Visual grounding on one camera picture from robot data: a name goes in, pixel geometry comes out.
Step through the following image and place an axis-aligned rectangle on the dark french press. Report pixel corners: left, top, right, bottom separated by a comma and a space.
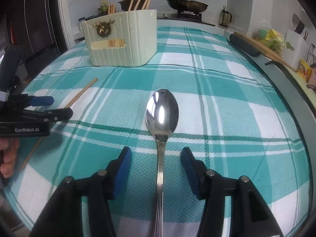
219, 5, 233, 28

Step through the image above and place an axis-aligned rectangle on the white knife block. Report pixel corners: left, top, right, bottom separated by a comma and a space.
284, 28, 309, 66

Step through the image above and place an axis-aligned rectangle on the black spatula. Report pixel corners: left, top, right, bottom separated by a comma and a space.
292, 13, 306, 34

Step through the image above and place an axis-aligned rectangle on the dark refrigerator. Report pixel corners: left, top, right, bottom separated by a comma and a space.
0, 0, 68, 86

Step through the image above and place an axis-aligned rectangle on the large steel spoon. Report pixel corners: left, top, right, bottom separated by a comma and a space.
145, 88, 179, 237

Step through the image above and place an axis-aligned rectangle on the person's left hand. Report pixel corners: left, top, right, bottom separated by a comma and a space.
0, 138, 20, 178

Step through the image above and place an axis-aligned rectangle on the wooden cutting board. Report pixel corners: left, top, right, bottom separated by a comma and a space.
233, 31, 297, 72

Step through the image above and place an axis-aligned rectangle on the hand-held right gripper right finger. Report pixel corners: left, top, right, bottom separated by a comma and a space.
181, 147, 283, 237

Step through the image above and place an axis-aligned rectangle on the teal plaid tablecloth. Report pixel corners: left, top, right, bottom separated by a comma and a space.
5, 25, 312, 237

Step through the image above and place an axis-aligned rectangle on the clear bag of produce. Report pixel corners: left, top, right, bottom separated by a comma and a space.
251, 21, 287, 55

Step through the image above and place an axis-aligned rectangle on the black gas stove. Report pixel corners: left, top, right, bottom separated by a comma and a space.
157, 10, 216, 26

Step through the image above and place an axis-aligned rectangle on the cream ribbed utensil holder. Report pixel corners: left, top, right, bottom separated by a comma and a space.
81, 9, 158, 68

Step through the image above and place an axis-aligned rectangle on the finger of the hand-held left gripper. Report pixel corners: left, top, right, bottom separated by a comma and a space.
27, 95, 54, 107
23, 107, 74, 123

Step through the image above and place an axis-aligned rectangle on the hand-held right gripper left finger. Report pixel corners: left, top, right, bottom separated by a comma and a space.
30, 146, 133, 237

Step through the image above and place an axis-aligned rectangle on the black pot with red lid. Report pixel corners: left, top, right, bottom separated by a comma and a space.
118, 0, 149, 12

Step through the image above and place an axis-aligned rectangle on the yellow-capped bottle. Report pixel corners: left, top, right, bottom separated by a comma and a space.
98, 1, 109, 15

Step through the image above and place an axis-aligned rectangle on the yellow box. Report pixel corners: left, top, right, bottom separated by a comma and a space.
297, 58, 313, 81

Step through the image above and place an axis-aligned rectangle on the black wok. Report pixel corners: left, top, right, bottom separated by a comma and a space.
161, 0, 209, 13

